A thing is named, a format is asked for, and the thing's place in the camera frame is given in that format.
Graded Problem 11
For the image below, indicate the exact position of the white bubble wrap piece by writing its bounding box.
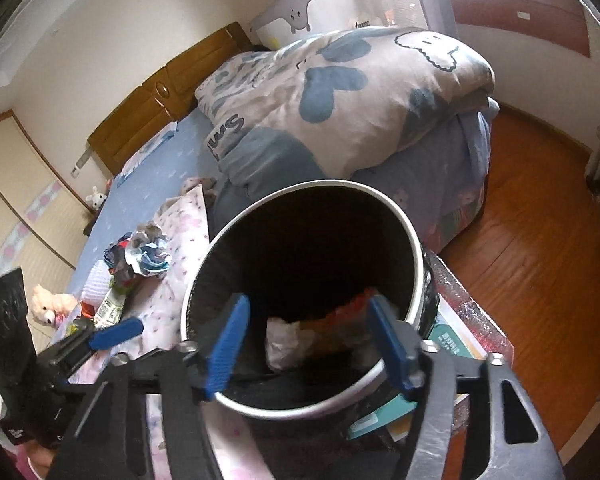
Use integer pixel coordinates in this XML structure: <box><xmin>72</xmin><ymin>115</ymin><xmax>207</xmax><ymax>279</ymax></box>
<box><xmin>80</xmin><ymin>260</ymin><xmax>111</xmax><ymax>308</ymax></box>

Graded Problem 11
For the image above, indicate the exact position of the red snack wrapper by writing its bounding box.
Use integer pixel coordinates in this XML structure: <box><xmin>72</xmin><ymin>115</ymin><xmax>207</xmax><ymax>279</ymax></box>
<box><xmin>300</xmin><ymin>288</ymin><xmax>377</xmax><ymax>354</ymax></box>

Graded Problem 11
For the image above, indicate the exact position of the blue plastic snack bag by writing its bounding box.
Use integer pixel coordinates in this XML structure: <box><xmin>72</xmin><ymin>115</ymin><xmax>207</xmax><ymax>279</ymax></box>
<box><xmin>104</xmin><ymin>222</ymin><xmax>172</xmax><ymax>286</ymax></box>

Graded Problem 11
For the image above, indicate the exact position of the green milk carton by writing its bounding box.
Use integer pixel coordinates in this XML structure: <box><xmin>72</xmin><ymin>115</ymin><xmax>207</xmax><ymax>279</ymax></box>
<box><xmin>93</xmin><ymin>283</ymin><xmax>126</xmax><ymax>330</ymax></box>

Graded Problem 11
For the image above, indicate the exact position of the crumpled white paper trash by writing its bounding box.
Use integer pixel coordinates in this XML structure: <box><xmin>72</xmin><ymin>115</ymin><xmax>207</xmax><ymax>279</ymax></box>
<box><xmin>265</xmin><ymin>318</ymin><xmax>316</xmax><ymax>372</ymax></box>

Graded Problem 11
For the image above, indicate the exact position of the black white-rimmed trash bin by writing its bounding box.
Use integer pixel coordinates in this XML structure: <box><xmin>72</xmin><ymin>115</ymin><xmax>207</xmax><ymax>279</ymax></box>
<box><xmin>181</xmin><ymin>180</ymin><xmax>439</xmax><ymax>420</ymax></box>

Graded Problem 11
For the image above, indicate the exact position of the pink floral quilt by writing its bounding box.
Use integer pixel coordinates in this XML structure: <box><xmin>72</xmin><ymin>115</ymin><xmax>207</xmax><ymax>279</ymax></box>
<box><xmin>70</xmin><ymin>179</ymin><xmax>272</xmax><ymax>479</ymax></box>

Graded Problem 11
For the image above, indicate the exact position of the teal picture book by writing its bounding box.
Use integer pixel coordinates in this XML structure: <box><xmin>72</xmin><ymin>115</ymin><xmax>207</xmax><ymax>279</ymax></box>
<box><xmin>346</xmin><ymin>309</ymin><xmax>489</xmax><ymax>442</ymax></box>

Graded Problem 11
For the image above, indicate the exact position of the beige teddy bear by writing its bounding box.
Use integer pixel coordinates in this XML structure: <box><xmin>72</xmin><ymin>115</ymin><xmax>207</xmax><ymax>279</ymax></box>
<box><xmin>29</xmin><ymin>285</ymin><xmax>79</xmax><ymax>328</ymax></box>

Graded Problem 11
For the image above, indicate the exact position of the silver foil padded box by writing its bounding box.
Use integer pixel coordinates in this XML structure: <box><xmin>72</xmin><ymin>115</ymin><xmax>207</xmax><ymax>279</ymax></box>
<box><xmin>426</xmin><ymin>249</ymin><xmax>515</xmax><ymax>364</ymax></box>

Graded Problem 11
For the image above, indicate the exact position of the dark wooden nightstand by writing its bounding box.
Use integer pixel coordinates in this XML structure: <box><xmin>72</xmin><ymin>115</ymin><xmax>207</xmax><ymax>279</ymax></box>
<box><xmin>83</xmin><ymin>210</ymin><xmax>100</xmax><ymax>236</ymax></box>

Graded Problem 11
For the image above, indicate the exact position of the blue bed sheet mattress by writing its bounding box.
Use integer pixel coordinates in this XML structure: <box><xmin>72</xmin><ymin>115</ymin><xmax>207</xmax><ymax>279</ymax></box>
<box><xmin>66</xmin><ymin>110</ymin><xmax>220</xmax><ymax>296</ymax></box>

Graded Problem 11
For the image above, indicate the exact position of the white bunny toy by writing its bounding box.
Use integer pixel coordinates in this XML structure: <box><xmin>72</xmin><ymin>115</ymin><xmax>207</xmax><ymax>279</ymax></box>
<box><xmin>85</xmin><ymin>185</ymin><xmax>108</xmax><ymax>211</ymax></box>

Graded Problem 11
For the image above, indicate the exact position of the cream sliding wardrobe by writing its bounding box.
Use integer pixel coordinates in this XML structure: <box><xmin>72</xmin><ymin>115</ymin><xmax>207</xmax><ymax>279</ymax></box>
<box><xmin>0</xmin><ymin>109</ymin><xmax>94</xmax><ymax>411</ymax></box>

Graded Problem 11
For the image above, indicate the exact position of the blue white pillow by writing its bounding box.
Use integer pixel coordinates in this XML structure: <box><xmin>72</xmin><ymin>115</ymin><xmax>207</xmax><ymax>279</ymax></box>
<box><xmin>114</xmin><ymin>122</ymin><xmax>178</xmax><ymax>186</ymax></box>

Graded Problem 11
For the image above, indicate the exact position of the cloud heart print duvet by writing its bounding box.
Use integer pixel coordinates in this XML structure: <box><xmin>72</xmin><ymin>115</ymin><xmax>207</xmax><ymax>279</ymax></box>
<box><xmin>195</xmin><ymin>26</ymin><xmax>495</xmax><ymax>202</ymax></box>

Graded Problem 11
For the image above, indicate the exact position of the wooden headboard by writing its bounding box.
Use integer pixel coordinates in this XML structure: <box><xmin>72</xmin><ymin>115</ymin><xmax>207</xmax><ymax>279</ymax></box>
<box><xmin>87</xmin><ymin>22</ymin><xmax>252</xmax><ymax>176</ymax></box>

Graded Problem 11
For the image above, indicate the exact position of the red brown drawer cabinet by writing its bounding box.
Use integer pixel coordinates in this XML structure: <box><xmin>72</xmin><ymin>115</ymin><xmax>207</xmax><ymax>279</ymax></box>
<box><xmin>451</xmin><ymin>0</ymin><xmax>591</xmax><ymax>58</ymax></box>

